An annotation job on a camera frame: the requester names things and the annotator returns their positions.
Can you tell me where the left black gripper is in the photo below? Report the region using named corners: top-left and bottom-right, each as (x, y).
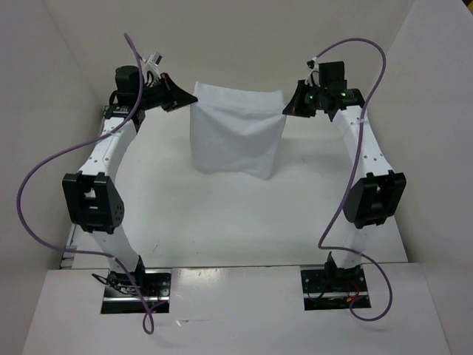
top-left (135, 72), bottom-right (197, 112)

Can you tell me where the white skirt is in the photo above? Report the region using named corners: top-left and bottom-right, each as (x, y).
top-left (190, 81), bottom-right (286, 180)

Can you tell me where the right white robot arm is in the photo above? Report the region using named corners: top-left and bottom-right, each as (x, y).
top-left (282, 61), bottom-right (406, 291)

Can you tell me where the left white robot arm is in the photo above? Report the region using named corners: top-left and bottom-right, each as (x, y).
top-left (62, 65), bottom-right (198, 296)

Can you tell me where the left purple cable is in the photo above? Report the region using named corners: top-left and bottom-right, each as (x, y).
top-left (16, 33), bottom-right (174, 336)

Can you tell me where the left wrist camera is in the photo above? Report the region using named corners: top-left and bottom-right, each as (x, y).
top-left (145, 52), bottom-right (163, 76)

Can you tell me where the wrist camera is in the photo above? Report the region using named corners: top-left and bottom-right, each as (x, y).
top-left (145, 52), bottom-right (163, 76)
top-left (306, 56), bottom-right (319, 73)

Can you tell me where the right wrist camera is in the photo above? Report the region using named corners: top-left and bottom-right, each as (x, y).
top-left (306, 56), bottom-right (319, 73)

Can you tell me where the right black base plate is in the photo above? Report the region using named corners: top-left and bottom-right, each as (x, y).
top-left (300, 267), bottom-right (371, 311)

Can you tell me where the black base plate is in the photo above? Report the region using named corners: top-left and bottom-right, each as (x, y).
top-left (300, 267), bottom-right (371, 311)
top-left (94, 271), bottom-right (171, 314)

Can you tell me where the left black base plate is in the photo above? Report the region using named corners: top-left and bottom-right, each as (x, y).
top-left (94, 271), bottom-right (171, 314)

